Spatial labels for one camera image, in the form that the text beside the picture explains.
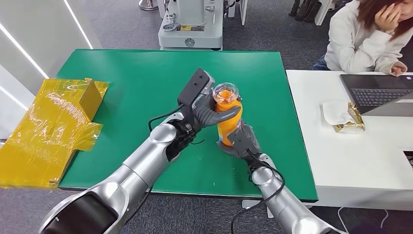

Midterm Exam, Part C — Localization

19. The white furniture leg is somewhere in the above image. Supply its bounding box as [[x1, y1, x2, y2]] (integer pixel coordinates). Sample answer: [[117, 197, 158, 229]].
[[225, 0, 248, 26]]

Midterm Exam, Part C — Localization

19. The light grey machine stand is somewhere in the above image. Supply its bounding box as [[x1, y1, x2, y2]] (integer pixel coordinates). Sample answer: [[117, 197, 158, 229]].
[[157, 0, 224, 51]]

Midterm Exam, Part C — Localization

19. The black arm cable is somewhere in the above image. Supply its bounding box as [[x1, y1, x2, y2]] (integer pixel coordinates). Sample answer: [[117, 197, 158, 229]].
[[125, 105, 207, 224], [230, 148, 286, 234]]

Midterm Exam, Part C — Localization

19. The white table foot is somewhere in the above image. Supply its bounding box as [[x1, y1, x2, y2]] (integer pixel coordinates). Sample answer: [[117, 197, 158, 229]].
[[242, 199, 275, 218]]

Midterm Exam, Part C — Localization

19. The person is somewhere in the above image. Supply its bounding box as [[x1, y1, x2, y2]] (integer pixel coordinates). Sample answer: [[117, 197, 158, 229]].
[[312, 0, 413, 77]]

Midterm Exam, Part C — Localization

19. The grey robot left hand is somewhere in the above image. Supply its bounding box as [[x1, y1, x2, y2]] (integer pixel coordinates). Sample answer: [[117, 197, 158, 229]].
[[190, 95, 243, 132]]

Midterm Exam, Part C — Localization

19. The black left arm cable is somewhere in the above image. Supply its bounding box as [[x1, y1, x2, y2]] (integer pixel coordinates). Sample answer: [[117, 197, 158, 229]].
[[125, 105, 207, 224]]

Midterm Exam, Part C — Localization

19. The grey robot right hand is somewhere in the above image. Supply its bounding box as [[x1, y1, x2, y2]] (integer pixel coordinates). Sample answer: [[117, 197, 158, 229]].
[[218, 122, 263, 160]]

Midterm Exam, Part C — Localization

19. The gold foil wrapper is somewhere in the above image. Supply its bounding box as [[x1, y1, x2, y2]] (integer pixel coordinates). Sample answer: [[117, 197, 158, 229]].
[[334, 102, 366, 134]]

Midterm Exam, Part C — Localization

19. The white paper tissue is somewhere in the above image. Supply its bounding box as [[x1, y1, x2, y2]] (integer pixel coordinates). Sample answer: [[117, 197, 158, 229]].
[[321, 100, 356, 127]]

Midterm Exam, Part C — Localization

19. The chrome post base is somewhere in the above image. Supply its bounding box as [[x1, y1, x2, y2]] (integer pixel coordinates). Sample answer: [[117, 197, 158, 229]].
[[138, 0, 159, 11]]

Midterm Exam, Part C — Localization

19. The orange detergent bottle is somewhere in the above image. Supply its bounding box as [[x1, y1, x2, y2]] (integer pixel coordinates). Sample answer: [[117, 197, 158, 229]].
[[213, 82, 243, 148]]

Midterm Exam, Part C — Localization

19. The white desk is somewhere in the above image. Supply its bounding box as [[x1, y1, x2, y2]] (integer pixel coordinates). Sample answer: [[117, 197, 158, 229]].
[[285, 69, 413, 212]]

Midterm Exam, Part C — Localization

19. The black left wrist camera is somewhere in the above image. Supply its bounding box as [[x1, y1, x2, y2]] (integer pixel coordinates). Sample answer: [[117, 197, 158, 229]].
[[177, 68, 215, 123]]

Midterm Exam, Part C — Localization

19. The white floor cable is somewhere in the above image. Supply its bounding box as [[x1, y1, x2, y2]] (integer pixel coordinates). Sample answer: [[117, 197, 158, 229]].
[[337, 206, 390, 234]]

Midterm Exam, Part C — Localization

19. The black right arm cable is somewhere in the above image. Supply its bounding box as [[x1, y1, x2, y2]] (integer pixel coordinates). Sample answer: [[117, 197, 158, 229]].
[[230, 148, 286, 234]]

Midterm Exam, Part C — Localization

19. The yellow taped cardboard box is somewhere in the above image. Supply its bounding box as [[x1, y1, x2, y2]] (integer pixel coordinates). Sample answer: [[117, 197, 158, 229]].
[[0, 77, 110, 190]]

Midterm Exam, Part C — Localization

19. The dark grey laptop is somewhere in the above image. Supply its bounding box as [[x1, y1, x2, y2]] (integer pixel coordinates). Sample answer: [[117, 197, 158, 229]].
[[339, 73, 413, 117]]

